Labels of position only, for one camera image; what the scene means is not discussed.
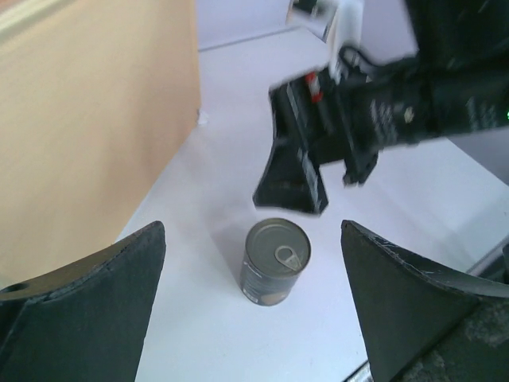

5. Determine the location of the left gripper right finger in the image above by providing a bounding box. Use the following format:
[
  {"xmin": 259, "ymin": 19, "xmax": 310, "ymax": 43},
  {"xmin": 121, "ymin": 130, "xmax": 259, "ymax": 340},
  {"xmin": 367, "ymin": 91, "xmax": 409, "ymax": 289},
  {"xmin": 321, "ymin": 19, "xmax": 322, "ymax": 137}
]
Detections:
[{"xmin": 341, "ymin": 220, "xmax": 508, "ymax": 381}]

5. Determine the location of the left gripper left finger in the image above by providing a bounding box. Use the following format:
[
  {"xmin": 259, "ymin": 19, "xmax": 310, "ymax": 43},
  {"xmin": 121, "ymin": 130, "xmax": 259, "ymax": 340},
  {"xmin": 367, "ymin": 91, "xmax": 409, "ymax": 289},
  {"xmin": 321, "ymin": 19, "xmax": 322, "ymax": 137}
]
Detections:
[{"xmin": 1, "ymin": 221, "xmax": 165, "ymax": 381}]

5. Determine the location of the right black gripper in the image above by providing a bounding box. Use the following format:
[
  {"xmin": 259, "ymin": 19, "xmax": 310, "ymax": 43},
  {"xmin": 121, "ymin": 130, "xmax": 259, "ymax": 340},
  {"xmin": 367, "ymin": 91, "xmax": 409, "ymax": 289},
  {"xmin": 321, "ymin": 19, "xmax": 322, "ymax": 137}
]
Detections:
[{"xmin": 253, "ymin": 47, "xmax": 434, "ymax": 215}]

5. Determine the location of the dark navy cylindrical can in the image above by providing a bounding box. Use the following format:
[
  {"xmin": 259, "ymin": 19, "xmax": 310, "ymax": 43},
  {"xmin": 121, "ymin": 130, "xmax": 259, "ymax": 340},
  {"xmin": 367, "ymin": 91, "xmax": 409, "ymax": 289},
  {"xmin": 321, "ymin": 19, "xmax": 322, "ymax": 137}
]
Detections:
[{"xmin": 240, "ymin": 217, "xmax": 311, "ymax": 306}]

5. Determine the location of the wooden cube counter box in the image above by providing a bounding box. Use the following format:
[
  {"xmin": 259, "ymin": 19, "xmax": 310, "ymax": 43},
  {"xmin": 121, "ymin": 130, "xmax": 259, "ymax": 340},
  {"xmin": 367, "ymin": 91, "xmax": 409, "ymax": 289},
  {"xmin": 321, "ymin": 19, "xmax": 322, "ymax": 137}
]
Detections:
[{"xmin": 1, "ymin": 1, "xmax": 201, "ymax": 284}]

